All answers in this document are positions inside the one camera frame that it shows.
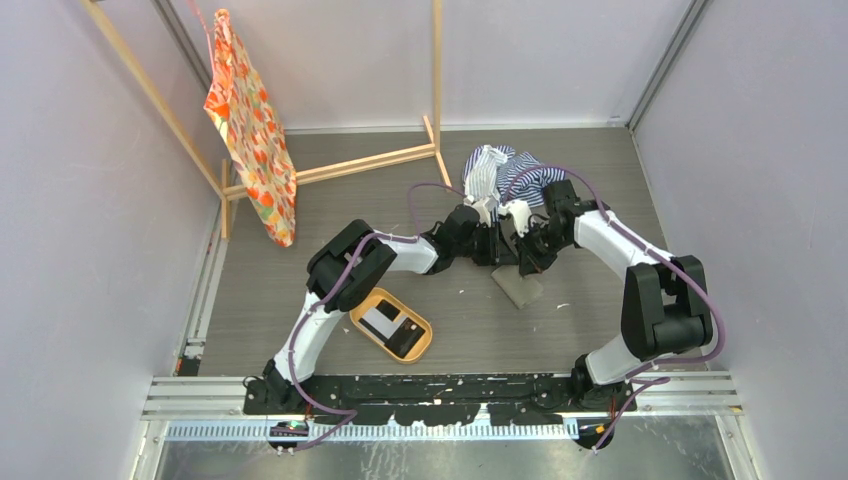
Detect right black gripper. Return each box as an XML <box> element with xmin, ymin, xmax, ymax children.
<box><xmin>510</xmin><ymin>220</ymin><xmax>570</xmax><ymax>276</ymax></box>

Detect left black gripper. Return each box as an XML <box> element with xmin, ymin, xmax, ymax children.
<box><xmin>454</xmin><ymin>224</ymin><xmax>517</xmax><ymax>269</ymax></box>

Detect grey card holder wallet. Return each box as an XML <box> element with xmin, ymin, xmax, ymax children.
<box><xmin>491</xmin><ymin>265</ymin><xmax>544</xmax><ymax>309</ymax></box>

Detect orange oval tray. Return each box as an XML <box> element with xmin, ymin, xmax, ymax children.
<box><xmin>349</xmin><ymin>288</ymin><xmax>433</xmax><ymax>364</ymax></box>

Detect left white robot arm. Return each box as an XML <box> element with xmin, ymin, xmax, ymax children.
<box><xmin>263</xmin><ymin>205</ymin><xmax>518</xmax><ymax>414</ymax></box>

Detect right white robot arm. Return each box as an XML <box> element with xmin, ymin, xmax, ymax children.
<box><xmin>499</xmin><ymin>180</ymin><xmax>715</xmax><ymax>411</ymax></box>

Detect glossy black credit card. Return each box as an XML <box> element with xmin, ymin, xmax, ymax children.
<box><xmin>385</xmin><ymin>319</ymin><xmax>427</xmax><ymax>359</ymax></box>

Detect silver credit card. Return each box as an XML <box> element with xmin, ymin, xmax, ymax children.
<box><xmin>358</xmin><ymin>313</ymin><xmax>401</xmax><ymax>345</ymax></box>

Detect blue striped cloth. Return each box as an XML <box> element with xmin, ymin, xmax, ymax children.
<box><xmin>462</xmin><ymin>145</ymin><xmax>566</xmax><ymax>208</ymax></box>

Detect wooden drying rack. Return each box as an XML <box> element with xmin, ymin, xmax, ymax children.
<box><xmin>81</xmin><ymin>1</ymin><xmax>451</xmax><ymax>240</ymax></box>

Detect orange floral cloth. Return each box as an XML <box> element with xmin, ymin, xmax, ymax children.
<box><xmin>204</xmin><ymin>9</ymin><xmax>297</xmax><ymax>247</ymax></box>

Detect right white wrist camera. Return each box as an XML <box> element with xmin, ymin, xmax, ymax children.
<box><xmin>498</xmin><ymin>199</ymin><xmax>533</xmax><ymax>238</ymax></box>

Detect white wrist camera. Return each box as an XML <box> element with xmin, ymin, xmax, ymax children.
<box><xmin>463</xmin><ymin>196</ymin><xmax>499</xmax><ymax>227</ymax></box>
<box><xmin>498</xmin><ymin>199</ymin><xmax>533</xmax><ymax>238</ymax></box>

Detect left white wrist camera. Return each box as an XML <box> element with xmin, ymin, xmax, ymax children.
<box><xmin>463</xmin><ymin>196</ymin><xmax>499</xmax><ymax>227</ymax></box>

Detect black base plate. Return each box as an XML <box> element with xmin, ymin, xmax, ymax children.
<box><xmin>242</xmin><ymin>373</ymin><xmax>633</xmax><ymax>426</ymax></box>

